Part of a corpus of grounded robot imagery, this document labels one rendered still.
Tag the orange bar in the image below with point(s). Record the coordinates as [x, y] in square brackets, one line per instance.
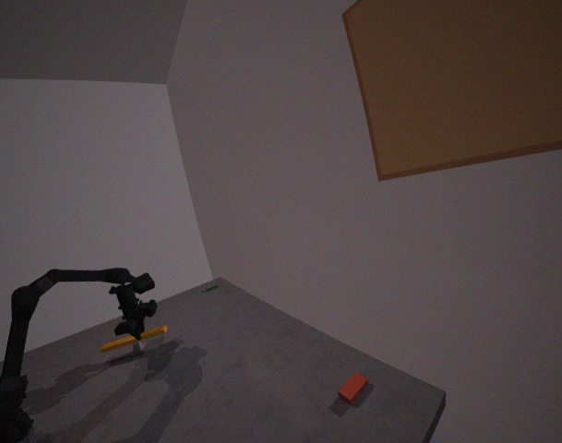
[129, 340]

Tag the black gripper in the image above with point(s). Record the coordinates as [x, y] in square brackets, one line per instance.
[132, 325]

